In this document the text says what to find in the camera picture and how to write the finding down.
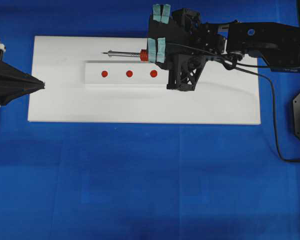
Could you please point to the blue table mat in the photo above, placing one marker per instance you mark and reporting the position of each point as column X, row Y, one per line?
column 103, row 181

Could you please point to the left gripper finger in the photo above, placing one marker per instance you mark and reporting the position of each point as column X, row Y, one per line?
column 12, row 74
column 12, row 90

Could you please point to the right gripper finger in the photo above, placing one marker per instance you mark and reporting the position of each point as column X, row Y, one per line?
column 156, row 52
column 162, row 25

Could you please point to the red dot mark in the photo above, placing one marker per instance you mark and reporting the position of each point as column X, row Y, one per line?
column 153, row 73
column 129, row 73
column 104, row 73

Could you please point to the red handled soldering iron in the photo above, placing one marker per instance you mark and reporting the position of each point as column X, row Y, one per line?
column 125, row 53

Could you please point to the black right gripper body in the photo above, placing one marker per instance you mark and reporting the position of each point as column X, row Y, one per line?
column 187, row 53

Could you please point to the red dot mark middle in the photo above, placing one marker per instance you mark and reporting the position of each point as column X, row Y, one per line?
column 129, row 73

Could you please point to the large white base board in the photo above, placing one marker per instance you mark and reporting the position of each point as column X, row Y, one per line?
column 220, row 96

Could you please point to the red dot mark near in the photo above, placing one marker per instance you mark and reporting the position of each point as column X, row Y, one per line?
column 153, row 73

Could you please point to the raised white strip board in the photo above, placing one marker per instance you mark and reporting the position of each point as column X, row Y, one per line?
column 117, row 74

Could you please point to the red dot mark far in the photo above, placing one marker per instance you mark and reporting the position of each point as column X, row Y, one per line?
column 104, row 73

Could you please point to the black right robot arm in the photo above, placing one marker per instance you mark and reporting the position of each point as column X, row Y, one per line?
column 277, row 44

